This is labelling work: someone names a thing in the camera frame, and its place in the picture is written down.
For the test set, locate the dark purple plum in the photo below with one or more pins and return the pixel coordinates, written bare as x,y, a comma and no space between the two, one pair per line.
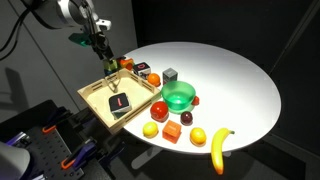
186,118

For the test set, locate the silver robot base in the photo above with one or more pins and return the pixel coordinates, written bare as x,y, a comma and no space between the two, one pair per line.
14,162

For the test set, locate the purple clamp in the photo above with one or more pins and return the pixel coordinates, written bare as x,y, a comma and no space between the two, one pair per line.
80,156
54,119

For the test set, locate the yellow banana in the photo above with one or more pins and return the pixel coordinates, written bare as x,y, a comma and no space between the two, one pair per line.
216,149

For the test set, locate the purple clamp lower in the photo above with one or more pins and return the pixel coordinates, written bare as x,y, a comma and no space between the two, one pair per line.
80,156

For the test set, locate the small orange fruit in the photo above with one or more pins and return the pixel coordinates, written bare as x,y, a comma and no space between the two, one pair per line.
154,79

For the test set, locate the green plastic bowl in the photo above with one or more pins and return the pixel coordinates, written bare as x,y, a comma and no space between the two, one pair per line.
178,95

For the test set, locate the orange and white block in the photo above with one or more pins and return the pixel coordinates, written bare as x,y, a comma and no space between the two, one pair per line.
125,62

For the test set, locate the small red object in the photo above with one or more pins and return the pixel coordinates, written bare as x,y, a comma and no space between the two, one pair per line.
196,101

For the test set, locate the grey block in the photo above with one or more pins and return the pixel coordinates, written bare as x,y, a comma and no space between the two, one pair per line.
169,75

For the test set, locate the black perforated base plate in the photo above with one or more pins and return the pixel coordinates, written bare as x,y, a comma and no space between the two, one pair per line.
47,151

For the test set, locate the yellow orange fruit right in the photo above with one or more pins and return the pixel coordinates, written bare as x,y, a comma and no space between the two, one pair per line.
198,136

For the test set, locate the wooden crate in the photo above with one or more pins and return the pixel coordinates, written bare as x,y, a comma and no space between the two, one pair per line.
140,94

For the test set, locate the yellow lemon left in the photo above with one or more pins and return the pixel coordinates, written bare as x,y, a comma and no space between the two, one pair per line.
150,129

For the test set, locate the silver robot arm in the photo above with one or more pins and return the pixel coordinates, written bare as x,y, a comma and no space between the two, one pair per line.
59,14

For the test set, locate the purple clamp upper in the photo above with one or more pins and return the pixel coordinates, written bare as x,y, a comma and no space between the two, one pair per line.
54,119

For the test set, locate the black block red mark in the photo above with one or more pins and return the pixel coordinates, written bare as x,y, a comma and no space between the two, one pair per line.
119,105

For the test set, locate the black white block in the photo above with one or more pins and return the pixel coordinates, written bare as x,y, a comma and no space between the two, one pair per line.
142,70

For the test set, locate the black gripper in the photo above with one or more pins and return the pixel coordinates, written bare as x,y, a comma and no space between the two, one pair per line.
93,35

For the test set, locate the teal block under yellow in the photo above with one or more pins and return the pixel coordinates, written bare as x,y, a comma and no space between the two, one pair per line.
108,72

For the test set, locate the red tomato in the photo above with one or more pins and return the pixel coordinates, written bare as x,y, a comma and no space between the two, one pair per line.
159,111

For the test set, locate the yellow-green block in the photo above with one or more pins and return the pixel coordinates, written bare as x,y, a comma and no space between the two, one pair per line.
110,65

